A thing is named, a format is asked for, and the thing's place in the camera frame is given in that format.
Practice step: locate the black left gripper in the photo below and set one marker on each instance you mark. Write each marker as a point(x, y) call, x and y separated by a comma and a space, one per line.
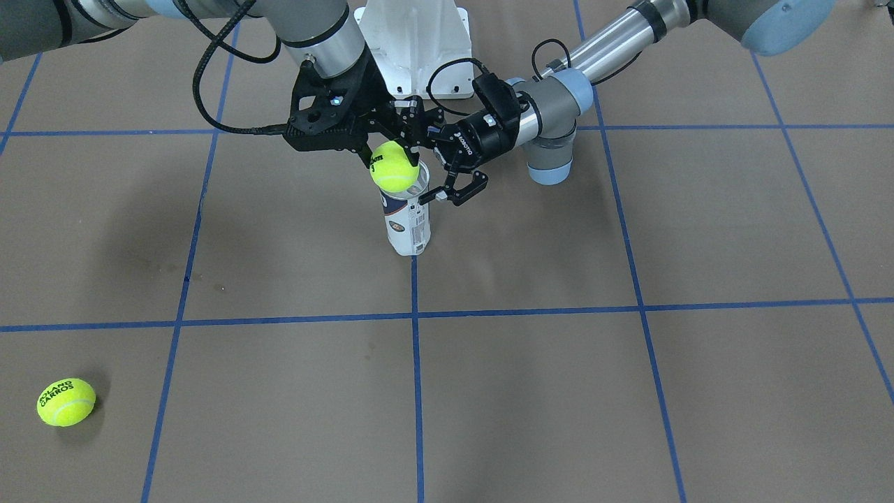
point(480, 137)

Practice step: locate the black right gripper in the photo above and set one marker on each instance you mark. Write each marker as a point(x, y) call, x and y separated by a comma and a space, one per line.
point(369, 105)

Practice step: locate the yellow Wilson tennis ball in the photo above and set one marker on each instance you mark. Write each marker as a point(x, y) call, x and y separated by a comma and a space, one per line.
point(391, 169)

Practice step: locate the clear tennis ball can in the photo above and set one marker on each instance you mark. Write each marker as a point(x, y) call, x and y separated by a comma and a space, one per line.
point(407, 220)

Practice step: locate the yellow Roland Garros tennis ball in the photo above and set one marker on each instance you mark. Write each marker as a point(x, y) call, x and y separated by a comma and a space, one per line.
point(66, 402)

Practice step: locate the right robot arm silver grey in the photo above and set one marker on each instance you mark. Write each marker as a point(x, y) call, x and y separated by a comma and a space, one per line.
point(258, 31)

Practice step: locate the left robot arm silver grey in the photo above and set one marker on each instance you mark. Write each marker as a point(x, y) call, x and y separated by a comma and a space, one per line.
point(541, 114)

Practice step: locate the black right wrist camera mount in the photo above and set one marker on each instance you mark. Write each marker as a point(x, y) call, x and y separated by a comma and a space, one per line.
point(322, 115)

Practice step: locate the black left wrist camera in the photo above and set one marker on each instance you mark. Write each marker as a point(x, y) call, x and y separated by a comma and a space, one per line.
point(499, 99)

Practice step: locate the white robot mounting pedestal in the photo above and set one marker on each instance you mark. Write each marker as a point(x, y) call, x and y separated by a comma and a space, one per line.
point(411, 39)

